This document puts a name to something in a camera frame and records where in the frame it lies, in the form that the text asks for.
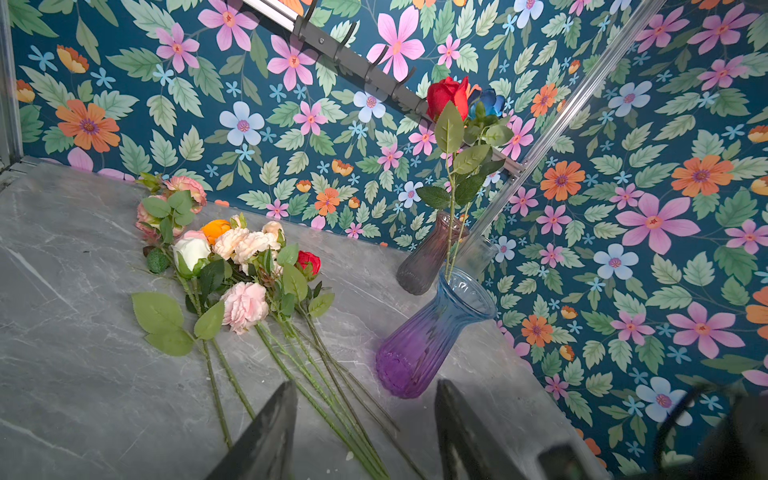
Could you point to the blue artificial rose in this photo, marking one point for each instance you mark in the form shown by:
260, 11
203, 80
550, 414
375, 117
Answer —
487, 125

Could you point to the purple blue glass vase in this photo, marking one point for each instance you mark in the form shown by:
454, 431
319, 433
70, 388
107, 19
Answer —
409, 359

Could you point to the pink carnation top flower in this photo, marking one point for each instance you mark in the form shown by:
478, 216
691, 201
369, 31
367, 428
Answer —
169, 208

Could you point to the light pink peony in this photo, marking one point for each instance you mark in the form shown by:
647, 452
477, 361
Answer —
245, 304

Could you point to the dark smoky glass vase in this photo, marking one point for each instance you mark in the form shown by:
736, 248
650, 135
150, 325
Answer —
418, 271

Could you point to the red artificial rose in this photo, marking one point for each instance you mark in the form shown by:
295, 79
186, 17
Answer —
448, 106

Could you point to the black wall hook rack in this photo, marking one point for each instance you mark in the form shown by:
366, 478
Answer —
377, 73

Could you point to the cream peach rose bud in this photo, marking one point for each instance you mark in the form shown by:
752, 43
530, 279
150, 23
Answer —
273, 228

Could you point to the red rose at pile edge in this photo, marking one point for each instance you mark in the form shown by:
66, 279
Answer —
308, 264

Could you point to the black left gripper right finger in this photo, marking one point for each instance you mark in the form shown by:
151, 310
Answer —
465, 442

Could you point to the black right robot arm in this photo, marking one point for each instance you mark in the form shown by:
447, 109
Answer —
736, 447

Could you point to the clear glass vase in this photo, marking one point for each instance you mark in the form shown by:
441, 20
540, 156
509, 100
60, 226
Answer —
474, 258

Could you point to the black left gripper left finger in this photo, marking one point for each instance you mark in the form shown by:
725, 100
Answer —
264, 450

